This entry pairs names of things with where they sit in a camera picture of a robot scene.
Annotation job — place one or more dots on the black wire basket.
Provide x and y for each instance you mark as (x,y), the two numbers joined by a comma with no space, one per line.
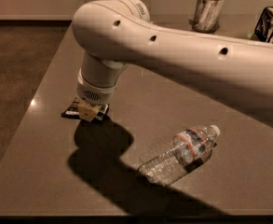
(264,27)

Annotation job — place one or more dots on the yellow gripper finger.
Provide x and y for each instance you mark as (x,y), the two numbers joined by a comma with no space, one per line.
(88,112)

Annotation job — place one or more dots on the black rxbar chocolate wrapper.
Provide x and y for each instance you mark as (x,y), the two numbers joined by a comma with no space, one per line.
(72,111)

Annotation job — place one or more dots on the mesh metal utensil cup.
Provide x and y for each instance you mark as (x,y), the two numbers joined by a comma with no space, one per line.
(207,15)

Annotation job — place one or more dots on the clear plastic water bottle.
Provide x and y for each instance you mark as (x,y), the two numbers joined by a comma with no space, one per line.
(185,152)

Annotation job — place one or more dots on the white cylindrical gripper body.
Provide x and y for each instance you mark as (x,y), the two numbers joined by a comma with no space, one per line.
(96,92)

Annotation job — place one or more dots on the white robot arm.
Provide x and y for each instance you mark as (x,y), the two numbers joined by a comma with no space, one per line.
(115,33)

